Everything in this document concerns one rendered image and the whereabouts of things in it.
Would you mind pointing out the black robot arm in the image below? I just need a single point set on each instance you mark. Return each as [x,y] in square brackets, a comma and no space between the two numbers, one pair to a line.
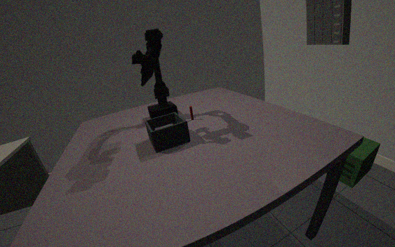
[153,38]

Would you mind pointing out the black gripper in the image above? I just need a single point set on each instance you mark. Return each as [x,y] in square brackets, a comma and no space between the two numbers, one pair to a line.
[148,63]

